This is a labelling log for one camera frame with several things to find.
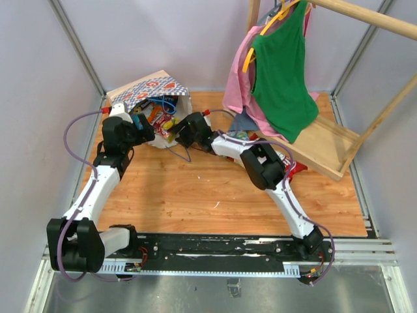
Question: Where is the teal snack packet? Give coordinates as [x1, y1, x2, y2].
[227, 130, 250, 141]

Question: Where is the blue checkered paper bag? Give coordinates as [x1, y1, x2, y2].
[108, 70, 192, 150]

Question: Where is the pink shirt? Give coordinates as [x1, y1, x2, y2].
[222, 9, 320, 142]

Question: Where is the green tank top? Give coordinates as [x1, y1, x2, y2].
[252, 1, 319, 143]

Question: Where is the red chips bag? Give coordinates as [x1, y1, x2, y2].
[227, 131, 309, 183]

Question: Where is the yellow hanger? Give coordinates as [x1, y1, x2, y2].
[242, 0, 300, 73]

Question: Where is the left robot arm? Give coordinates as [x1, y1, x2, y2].
[46, 113, 155, 276]

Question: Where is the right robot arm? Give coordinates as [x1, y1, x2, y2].
[168, 112, 324, 261]

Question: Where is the orange snack packet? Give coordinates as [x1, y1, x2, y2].
[147, 106, 164, 125]

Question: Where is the blue crumpled cloth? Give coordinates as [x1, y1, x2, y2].
[229, 108, 259, 132]

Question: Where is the grey hanger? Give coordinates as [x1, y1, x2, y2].
[256, 1, 294, 30]

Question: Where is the wooden clothes rack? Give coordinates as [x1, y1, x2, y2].
[250, 0, 416, 181]

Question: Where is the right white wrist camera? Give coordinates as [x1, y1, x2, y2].
[202, 110, 212, 127]

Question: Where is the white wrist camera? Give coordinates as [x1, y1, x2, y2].
[202, 110, 212, 127]
[101, 102, 130, 121]

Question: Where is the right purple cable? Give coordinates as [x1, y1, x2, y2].
[205, 109, 336, 288]

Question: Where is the purple cable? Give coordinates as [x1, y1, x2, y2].
[57, 109, 137, 282]
[205, 109, 336, 288]

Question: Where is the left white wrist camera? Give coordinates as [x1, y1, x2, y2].
[101, 102, 130, 121]

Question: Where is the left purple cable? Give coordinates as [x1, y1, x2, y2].
[57, 109, 137, 282]

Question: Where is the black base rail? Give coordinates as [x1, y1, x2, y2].
[99, 233, 334, 284]

